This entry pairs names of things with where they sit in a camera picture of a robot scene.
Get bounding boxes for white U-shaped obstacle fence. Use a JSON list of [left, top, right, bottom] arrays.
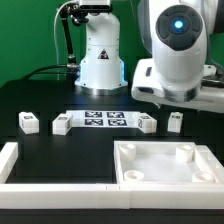
[[0, 142, 224, 209]]

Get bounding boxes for white square table top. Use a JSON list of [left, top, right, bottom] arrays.
[[114, 141, 224, 184]]

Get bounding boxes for fiducial marker sheet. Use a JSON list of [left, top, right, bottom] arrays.
[[66, 110, 137, 128]]

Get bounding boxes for black cable on table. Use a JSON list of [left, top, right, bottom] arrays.
[[21, 63, 81, 81]]

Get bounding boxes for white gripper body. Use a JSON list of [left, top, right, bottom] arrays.
[[131, 59, 224, 113]]

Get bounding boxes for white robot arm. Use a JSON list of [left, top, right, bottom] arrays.
[[58, 0, 224, 113]]

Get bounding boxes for grey hose at robot base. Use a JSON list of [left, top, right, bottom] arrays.
[[53, 0, 76, 66]]

